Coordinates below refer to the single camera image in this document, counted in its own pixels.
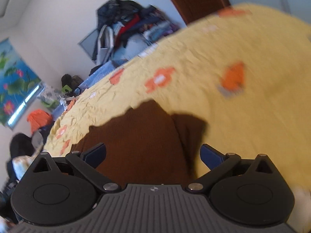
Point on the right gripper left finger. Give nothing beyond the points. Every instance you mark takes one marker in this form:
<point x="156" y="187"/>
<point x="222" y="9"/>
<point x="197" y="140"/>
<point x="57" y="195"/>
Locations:
<point x="84" y="165"/>

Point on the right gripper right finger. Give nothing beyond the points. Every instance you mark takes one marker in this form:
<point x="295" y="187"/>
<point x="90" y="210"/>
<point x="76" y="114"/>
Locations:
<point x="220" y="166"/>

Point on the brown knit sweater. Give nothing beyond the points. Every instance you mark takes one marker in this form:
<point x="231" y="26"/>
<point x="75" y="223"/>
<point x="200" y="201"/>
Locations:
<point x="147" y="145"/>

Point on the pile of mixed clothes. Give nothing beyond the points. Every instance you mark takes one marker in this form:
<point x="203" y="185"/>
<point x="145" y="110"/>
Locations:
<point x="131" y="18"/>

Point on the orange plastic bag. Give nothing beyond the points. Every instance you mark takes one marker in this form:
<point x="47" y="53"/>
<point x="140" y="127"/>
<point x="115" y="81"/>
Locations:
<point x="38" y="119"/>

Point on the white fluffy garment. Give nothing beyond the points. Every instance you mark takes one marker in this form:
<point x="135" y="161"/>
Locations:
<point x="21" y="164"/>

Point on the black garment beside bed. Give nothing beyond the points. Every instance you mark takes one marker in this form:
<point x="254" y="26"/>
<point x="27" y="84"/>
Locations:
<point x="22" y="145"/>

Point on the floral patterned pillow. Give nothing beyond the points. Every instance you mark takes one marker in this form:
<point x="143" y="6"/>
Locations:
<point x="50" y="97"/>

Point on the dark bag on bedside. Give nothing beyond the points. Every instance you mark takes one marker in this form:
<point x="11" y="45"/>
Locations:
<point x="70" y="83"/>

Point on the blue quilted blanket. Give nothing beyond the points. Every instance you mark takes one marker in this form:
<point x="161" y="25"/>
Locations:
<point x="98" y="74"/>

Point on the yellow floral bed sheet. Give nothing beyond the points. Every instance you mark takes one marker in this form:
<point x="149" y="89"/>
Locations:
<point x="245" y="71"/>

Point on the grey framed panel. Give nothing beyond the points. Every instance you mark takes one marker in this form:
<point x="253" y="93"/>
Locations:
<point x="89" y="43"/>

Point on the lotus flower wall poster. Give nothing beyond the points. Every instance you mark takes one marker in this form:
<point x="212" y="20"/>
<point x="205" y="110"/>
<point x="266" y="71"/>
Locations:
<point x="19" y="85"/>

